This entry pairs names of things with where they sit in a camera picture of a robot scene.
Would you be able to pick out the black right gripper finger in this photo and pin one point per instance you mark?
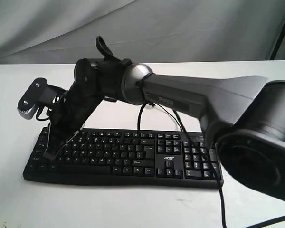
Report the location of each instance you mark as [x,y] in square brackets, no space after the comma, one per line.
[57,146]

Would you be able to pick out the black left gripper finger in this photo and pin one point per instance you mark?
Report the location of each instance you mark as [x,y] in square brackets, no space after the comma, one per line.
[50,151]

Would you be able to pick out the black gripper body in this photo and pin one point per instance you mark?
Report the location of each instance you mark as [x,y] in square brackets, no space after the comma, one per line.
[72,111]

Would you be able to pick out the black acer keyboard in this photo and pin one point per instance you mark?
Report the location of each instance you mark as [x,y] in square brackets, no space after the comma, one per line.
[112,157]

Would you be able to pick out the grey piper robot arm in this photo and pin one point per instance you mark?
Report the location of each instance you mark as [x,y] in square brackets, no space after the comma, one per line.
[242,117]

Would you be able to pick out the grey backdrop cloth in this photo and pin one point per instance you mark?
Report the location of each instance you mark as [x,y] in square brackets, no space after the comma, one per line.
[147,31]

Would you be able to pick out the black tripod light stand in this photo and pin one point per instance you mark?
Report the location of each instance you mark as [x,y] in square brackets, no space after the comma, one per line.
[278,43]

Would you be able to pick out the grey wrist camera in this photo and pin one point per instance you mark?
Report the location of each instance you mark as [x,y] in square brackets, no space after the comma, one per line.
[38,95]

